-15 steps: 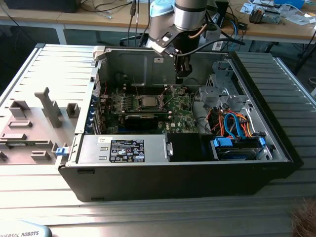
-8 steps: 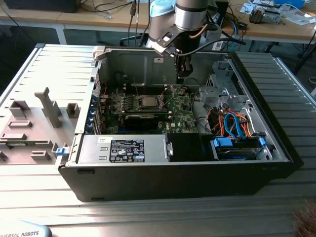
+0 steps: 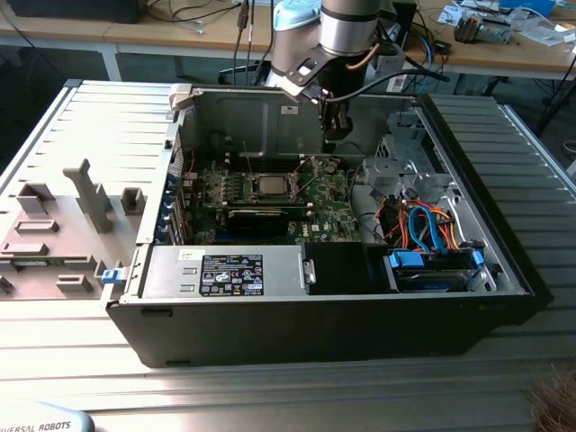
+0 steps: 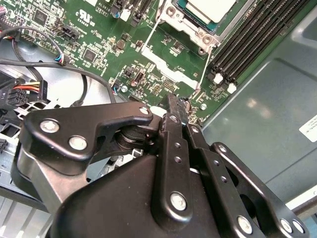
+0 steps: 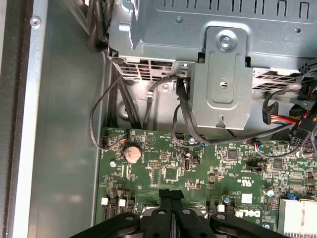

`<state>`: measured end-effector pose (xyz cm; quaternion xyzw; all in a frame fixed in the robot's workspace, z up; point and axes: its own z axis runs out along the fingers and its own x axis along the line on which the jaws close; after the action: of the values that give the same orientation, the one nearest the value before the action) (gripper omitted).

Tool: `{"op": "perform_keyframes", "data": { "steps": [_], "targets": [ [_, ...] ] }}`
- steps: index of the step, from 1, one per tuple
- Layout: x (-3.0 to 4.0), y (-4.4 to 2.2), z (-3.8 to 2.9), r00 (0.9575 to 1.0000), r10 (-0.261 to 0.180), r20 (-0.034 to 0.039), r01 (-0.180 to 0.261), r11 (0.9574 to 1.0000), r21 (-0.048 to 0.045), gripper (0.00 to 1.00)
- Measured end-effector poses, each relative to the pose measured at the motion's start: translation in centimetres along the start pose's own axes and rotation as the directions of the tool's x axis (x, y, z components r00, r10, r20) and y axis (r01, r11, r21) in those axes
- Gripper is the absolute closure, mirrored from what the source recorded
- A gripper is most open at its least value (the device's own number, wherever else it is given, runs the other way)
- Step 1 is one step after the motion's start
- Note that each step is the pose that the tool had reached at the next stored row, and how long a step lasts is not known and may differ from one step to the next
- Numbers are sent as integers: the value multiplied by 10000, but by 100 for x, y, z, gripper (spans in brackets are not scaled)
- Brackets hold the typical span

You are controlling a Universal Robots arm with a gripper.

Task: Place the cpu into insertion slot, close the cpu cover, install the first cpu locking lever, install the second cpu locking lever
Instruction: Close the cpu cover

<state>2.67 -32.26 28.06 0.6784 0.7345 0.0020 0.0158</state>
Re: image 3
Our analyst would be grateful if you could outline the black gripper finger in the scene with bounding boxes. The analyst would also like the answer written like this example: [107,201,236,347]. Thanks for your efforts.
[319,98,354,144]

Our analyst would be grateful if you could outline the silver CPU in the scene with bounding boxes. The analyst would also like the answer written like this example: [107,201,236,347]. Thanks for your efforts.
[255,175,289,197]

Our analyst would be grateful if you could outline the CPU socket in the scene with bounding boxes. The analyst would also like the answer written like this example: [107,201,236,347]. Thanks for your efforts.
[245,173,301,203]

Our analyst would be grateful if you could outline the finned CPU cooler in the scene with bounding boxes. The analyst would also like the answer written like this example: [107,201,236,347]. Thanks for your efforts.
[453,15,485,44]

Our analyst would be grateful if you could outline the metal disk bay cage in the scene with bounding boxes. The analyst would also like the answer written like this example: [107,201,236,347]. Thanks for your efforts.
[362,110,455,203]

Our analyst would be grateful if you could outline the green motherboard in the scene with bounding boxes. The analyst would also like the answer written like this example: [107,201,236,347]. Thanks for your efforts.
[182,155,361,247]

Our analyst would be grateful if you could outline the black graphics card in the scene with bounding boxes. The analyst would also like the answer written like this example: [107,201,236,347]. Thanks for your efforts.
[224,207,292,239]

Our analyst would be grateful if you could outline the light wooden desk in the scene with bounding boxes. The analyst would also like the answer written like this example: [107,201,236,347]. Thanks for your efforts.
[386,0,576,82]
[0,0,275,59]

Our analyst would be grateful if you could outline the white plastic case latch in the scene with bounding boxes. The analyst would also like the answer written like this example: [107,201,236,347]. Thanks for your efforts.
[168,83,194,112]

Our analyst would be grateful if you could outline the hard disk in blue carrier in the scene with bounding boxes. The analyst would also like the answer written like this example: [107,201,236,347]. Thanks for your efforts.
[382,249,487,293]

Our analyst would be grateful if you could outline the silver metal box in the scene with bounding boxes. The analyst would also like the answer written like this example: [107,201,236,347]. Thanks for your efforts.
[476,17,514,44]

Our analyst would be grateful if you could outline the blue box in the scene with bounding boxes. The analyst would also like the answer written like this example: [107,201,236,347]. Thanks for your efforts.
[499,0,557,17]

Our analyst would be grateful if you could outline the clear plastic bags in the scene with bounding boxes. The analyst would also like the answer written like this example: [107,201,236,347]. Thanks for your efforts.
[517,20,576,49]

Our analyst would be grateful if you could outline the black PC case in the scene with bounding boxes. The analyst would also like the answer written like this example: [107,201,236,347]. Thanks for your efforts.
[103,83,554,369]

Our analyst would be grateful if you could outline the silver power supply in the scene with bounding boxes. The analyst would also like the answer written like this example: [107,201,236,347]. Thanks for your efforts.
[138,245,311,301]

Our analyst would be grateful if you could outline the grey parts rack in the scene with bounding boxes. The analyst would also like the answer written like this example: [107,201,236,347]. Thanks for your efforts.
[0,157,152,302]

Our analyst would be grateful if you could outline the black monitor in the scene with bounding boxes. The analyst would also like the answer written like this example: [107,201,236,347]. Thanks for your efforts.
[6,0,145,24]

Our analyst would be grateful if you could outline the person's brown hair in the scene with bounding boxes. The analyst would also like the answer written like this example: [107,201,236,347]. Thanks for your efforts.
[529,366,576,432]

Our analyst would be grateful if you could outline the black camera cable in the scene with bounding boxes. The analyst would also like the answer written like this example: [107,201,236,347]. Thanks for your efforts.
[324,69,451,104]

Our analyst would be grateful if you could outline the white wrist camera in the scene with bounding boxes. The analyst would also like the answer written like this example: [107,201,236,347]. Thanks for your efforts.
[279,58,329,104]

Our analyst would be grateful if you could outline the blue wire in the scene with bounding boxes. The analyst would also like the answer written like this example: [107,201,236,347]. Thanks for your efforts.
[407,200,445,256]

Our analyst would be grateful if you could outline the orange wire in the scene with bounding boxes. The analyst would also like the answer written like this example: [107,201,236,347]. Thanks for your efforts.
[377,202,463,251]

